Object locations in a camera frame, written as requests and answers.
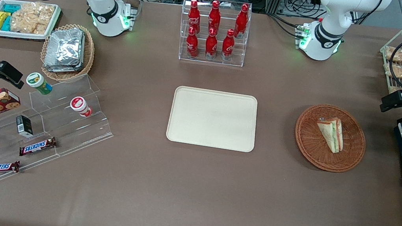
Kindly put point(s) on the triangle sandwich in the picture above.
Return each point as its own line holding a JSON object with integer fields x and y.
{"x": 331, "y": 134}

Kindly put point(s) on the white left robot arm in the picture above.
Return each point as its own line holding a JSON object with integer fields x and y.
{"x": 334, "y": 21}

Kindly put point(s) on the white rectangular snack tray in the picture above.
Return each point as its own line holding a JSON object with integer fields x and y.
{"x": 21, "y": 35}

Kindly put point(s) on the light wicker basket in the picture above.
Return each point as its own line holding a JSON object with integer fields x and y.
{"x": 88, "y": 52}

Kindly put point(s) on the brown round wicker basket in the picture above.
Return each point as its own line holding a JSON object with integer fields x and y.
{"x": 308, "y": 141}

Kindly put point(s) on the beige plastic tray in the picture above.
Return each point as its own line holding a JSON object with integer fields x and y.
{"x": 213, "y": 118}

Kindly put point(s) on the wrapped bread pack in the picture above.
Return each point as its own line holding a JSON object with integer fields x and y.
{"x": 398, "y": 71}
{"x": 397, "y": 55}

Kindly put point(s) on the green lidded snack cup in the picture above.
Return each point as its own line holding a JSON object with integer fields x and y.
{"x": 38, "y": 82}

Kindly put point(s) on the teal snack pack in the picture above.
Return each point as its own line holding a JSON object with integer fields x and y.
{"x": 6, "y": 24}
{"x": 11, "y": 8}

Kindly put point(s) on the bag of rice crackers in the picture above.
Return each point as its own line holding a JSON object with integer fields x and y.
{"x": 32, "y": 18}

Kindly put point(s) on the silver foil packets stack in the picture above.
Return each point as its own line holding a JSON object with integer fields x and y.
{"x": 65, "y": 50}

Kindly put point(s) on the clear acrylic stepped stand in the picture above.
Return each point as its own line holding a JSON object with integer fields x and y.
{"x": 62, "y": 132}

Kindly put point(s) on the red lidded snack cup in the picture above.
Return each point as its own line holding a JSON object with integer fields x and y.
{"x": 79, "y": 105}

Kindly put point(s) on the red cola bottle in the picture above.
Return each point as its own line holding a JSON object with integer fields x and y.
{"x": 241, "y": 22}
{"x": 211, "y": 46}
{"x": 192, "y": 46}
{"x": 214, "y": 18}
{"x": 194, "y": 18}
{"x": 228, "y": 47}

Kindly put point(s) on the clear acrylic bottle rack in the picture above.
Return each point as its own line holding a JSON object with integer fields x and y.
{"x": 208, "y": 61}

